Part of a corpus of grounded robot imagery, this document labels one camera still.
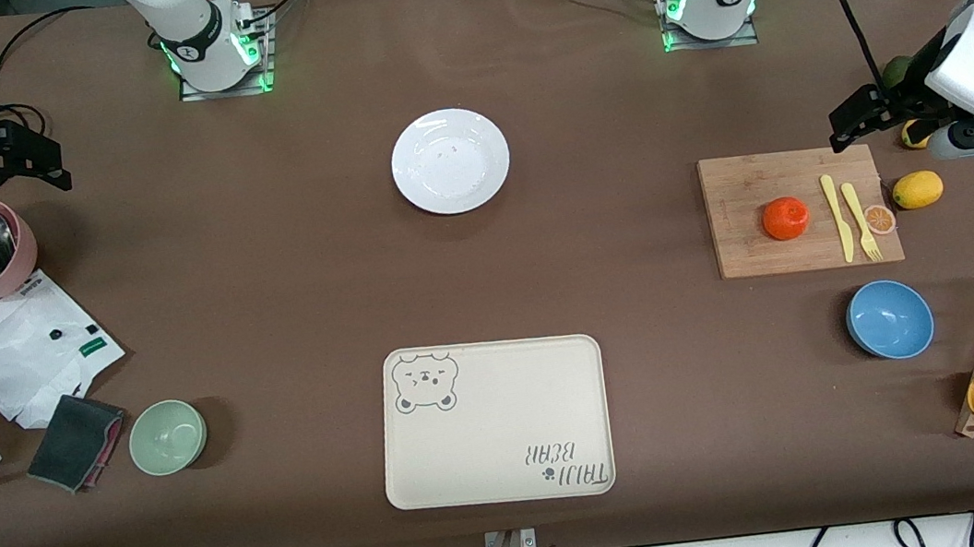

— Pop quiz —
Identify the orange fruit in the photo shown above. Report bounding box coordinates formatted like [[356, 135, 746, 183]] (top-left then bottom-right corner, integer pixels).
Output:
[[760, 194, 814, 244]]

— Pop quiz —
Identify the white round plate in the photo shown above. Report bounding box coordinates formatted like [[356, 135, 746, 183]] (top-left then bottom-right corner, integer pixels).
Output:
[[385, 101, 517, 222]]

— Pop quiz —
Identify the yellow lemon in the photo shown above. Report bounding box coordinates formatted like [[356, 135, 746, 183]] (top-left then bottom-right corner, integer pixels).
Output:
[[899, 116, 937, 151], [889, 168, 947, 213]]

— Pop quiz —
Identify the dark green avocado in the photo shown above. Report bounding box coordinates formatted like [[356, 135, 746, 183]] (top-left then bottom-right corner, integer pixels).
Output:
[[878, 54, 919, 92]]

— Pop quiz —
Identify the yellow plastic fork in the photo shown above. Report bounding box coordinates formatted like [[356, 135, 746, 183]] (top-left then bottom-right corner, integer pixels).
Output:
[[839, 179, 885, 266]]

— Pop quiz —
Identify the toy orange slice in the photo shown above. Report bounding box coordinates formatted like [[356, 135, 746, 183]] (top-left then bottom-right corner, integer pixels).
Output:
[[862, 203, 898, 238]]

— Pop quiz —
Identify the yellow plastic knife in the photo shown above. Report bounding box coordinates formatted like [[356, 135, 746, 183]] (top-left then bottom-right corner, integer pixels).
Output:
[[819, 172, 858, 266]]

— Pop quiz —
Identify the wooden cutting board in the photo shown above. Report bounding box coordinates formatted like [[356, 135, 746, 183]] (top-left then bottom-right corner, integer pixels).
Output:
[[696, 136, 907, 285]]

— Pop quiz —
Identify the white plastic bag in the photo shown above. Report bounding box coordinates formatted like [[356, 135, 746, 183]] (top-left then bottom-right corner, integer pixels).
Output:
[[0, 260, 135, 434]]

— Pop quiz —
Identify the blue bowl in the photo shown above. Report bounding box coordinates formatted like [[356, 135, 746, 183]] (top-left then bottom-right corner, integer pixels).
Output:
[[841, 274, 939, 366]]

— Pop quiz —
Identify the brown table cover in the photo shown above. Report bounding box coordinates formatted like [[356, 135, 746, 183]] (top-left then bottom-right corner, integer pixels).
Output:
[[0, 0, 974, 547]]

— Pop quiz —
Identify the dark grey folded cloth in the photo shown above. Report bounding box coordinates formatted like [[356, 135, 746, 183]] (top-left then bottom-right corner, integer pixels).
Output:
[[18, 387, 136, 500]]

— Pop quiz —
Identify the pale green bowl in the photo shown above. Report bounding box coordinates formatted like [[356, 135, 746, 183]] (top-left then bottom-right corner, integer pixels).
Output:
[[124, 396, 213, 481]]

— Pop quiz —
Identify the beige bear print tray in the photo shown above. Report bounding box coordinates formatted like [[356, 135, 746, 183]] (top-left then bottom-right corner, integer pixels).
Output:
[[368, 326, 619, 520]]

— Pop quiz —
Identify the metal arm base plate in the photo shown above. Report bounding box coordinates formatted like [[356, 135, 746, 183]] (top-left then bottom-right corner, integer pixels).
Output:
[[171, 7, 281, 103], [656, 0, 760, 56]]

